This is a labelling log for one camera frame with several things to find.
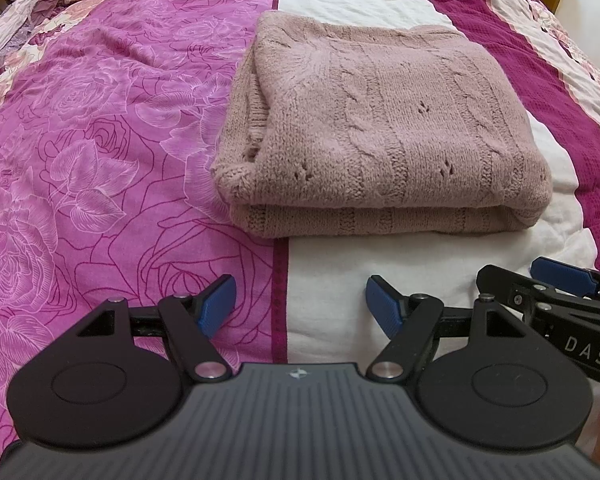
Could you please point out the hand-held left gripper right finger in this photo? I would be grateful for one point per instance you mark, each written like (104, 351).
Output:
(384, 305)

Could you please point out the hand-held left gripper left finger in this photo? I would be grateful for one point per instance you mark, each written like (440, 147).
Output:
(219, 305)

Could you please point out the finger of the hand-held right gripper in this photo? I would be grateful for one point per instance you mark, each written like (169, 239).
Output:
(565, 275)
(505, 282)

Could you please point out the magenta floral patchwork quilt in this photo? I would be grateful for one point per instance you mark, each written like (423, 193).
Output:
(105, 160)

